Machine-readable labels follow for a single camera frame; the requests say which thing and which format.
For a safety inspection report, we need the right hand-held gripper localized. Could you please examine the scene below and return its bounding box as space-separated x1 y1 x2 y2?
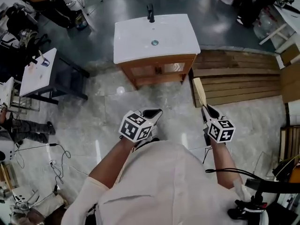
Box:
201 104 236 146

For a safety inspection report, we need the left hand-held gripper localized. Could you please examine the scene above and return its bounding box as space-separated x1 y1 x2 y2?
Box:
118 108 164 143

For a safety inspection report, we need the light wooden stick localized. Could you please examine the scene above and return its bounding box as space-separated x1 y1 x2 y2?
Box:
192 77 208 108

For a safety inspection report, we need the person's left forearm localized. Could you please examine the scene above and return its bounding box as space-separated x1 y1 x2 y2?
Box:
89 137 141 190

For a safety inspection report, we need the person's right forearm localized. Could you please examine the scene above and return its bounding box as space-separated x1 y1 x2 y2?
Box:
210 141 243 190

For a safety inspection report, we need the wooden plank platform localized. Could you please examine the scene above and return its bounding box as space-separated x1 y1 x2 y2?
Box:
188 49 288 107

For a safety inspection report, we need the wooden vanity cabinet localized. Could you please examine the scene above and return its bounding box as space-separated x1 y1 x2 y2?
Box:
118 52 197 90

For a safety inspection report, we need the person's white shirt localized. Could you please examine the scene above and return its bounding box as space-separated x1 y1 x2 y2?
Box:
61 139 268 225

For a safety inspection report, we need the white ceramic sink basin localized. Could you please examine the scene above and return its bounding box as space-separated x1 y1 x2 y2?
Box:
113 14 201 64

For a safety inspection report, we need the cardboard box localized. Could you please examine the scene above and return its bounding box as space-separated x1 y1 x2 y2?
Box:
280 43 300 103

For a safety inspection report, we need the black body-worn device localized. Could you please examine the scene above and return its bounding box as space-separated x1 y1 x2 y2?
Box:
227 172 300 220

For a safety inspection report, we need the small white sink basin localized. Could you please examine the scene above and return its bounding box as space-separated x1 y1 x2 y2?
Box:
19 47 58 97

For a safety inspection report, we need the clear water jug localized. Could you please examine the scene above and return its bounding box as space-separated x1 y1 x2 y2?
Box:
254 10 275 39

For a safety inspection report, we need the blue bucket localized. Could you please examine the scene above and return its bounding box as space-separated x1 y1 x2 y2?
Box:
75 15 89 31

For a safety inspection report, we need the black faucet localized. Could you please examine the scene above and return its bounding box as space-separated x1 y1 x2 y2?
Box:
147 3 156 23

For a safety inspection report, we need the black backpack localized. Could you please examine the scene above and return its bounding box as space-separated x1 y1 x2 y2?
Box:
6 7 38 37

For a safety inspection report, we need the black rig cable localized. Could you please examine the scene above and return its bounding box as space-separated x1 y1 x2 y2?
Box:
205 167 263 180

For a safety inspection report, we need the black floor cable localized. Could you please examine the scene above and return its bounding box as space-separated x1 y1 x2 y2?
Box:
14 143 72 185

